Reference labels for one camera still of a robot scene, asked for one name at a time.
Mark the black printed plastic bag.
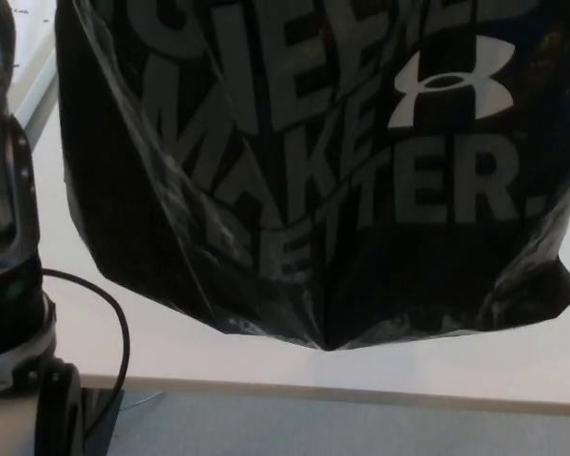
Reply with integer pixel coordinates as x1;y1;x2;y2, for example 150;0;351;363
54;0;570;353

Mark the dark panel under desk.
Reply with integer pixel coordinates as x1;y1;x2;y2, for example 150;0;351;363
82;387;125;444

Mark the white neighbouring desk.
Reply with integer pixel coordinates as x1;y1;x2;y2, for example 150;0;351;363
9;0;62;146

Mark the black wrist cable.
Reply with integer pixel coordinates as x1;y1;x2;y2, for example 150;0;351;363
41;267;131;439

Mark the thin white wire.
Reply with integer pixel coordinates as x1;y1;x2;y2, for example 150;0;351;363
121;391;160;412

